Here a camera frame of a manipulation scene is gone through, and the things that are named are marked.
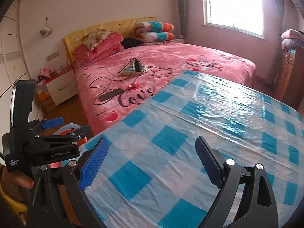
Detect orange pink plastic stool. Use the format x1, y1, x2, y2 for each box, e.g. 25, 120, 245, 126
47, 123, 89, 169

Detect white red nightstand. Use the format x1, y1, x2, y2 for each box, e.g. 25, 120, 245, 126
46, 66, 78, 105

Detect lower teal orange bolster pillow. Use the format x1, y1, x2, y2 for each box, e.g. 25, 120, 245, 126
138, 32, 175, 43

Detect blue white checkered tablecloth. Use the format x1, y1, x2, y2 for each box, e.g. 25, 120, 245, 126
80, 70, 303, 227

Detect black cable on bed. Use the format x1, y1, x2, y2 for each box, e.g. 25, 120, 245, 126
88, 57, 174, 117

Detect orange box beside nightstand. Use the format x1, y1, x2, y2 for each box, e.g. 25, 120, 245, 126
36, 76, 56, 112

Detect grey curtain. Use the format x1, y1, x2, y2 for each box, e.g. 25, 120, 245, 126
176, 0, 188, 38

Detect window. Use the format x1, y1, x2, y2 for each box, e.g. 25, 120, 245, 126
203, 0, 264, 38

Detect pink love bedspread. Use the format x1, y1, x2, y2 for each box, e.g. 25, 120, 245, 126
73, 42, 256, 135

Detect upper teal orange bolster pillow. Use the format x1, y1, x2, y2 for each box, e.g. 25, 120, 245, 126
132, 21, 174, 37

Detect yellow wooden headboard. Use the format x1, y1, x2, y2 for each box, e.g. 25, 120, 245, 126
63, 17, 156, 65

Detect black garment on bed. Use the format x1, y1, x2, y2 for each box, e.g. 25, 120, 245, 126
121, 38, 144, 49

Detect floral pillow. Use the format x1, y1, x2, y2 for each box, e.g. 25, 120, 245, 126
80, 28, 113, 51

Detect person's left hand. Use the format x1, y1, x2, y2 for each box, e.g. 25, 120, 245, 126
1, 166, 34, 203

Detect black charger adapter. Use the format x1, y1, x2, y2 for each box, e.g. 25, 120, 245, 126
133, 60, 143, 73

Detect teal orange bolster pillow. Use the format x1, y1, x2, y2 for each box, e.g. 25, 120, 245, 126
138, 32, 175, 43
132, 21, 174, 37

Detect white power strip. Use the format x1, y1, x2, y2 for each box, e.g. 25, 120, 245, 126
120, 65, 147, 76

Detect pink item on nightstand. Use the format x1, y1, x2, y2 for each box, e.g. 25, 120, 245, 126
39, 68, 51, 79

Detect folded pink blanket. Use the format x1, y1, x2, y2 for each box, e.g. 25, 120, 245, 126
75, 32, 124, 62

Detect wooden dresser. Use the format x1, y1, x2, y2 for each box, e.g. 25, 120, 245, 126
275, 47, 304, 110

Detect wall hanging ornament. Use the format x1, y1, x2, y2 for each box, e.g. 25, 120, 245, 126
40, 17, 53, 38

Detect black phone on bed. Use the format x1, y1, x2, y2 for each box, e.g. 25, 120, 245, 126
98, 89, 126, 102

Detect wall socket plate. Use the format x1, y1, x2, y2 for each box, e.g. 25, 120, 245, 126
46, 51, 60, 62

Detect folded clothes on dresser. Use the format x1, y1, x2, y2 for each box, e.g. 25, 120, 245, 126
281, 29, 304, 50

